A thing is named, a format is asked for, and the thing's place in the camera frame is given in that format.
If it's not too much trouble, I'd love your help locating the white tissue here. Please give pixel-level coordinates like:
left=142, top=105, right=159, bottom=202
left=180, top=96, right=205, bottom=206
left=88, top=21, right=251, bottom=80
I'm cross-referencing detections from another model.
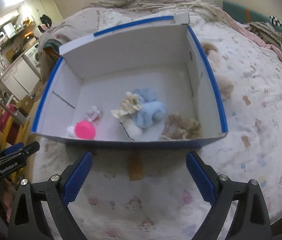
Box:
left=66, top=126, right=77, bottom=138

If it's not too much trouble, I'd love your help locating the pink rubber toy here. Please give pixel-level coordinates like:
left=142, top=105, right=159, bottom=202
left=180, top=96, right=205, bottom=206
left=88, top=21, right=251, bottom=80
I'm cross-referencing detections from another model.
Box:
left=74, top=120, right=96, bottom=140

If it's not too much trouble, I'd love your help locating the tan foam block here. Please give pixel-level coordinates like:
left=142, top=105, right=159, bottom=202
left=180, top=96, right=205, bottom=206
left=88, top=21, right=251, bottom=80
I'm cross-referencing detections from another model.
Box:
left=127, top=154, right=144, bottom=181

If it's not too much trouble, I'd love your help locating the cream ruffled scrunchie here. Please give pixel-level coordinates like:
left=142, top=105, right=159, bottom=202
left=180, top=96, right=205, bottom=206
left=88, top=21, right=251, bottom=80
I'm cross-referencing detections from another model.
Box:
left=111, top=92, right=145, bottom=119

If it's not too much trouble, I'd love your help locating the beige knitted scrunchie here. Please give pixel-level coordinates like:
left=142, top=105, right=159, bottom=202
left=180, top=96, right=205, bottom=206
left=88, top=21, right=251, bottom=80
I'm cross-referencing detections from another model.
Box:
left=160, top=114, right=201, bottom=140

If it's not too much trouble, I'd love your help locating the light blue plush toy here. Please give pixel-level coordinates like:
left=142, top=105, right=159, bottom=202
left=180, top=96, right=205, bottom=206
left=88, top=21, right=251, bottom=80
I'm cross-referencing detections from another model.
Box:
left=118, top=87, right=166, bottom=141

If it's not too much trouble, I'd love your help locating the cardboard box on floor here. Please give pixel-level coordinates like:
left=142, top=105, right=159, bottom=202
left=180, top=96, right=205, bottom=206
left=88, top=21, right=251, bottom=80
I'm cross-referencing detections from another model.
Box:
left=16, top=95, right=34, bottom=116

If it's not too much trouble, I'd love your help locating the white kitchen cabinet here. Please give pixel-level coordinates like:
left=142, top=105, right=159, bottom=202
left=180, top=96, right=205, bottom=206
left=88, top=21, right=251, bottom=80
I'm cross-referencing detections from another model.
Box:
left=0, top=57, right=40, bottom=100

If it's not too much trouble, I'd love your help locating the clear plastic label bag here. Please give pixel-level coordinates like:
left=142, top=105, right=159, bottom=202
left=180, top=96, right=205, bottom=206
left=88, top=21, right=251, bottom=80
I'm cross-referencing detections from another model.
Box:
left=85, top=106, right=102, bottom=122

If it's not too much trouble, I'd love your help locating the white washing machine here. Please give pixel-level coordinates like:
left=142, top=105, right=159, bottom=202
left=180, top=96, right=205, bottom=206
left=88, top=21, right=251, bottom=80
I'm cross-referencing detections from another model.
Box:
left=22, top=42, right=41, bottom=77

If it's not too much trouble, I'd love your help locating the patterned white bed quilt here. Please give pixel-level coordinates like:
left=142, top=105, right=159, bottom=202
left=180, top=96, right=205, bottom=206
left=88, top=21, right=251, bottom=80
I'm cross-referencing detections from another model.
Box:
left=32, top=7, right=282, bottom=240

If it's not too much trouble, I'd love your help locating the cream fluffy plush blanket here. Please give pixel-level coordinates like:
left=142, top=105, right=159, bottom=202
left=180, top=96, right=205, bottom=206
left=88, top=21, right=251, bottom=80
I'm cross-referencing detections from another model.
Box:
left=201, top=42, right=235, bottom=101

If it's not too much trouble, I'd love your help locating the blue and white cardboard box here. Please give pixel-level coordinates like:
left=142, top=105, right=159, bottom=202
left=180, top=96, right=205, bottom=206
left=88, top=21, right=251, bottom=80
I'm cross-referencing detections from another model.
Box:
left=31, top=13, right=228, bottom=148

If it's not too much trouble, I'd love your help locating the beige crumpled duvet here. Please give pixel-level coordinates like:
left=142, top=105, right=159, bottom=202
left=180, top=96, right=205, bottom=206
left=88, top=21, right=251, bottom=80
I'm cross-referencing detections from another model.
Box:
left=38, top=0, right=234, bottom=55

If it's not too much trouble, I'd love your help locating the teal cushion with orange stripe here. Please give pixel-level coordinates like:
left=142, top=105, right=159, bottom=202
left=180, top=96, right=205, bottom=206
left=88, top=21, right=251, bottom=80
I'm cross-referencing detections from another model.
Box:
left=222, top=0, right=282, bottom=33

